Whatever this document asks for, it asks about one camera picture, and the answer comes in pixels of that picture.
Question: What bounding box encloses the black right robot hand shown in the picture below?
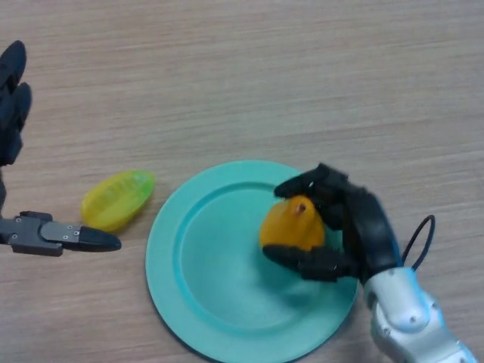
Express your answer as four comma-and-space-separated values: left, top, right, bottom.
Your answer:
262, 163, 404, 287

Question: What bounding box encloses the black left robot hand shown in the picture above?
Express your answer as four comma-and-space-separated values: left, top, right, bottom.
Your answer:
0, 40, 123, 257

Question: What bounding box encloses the yellow pear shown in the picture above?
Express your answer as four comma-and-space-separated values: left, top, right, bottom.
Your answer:
259, 193, 327, 253

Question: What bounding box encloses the teal round plate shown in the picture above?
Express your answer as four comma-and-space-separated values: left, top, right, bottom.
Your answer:
145, 160, 360, 363

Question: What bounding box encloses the yellow green starfruit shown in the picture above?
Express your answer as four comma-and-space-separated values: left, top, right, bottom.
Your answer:
80, 169, 157, 233

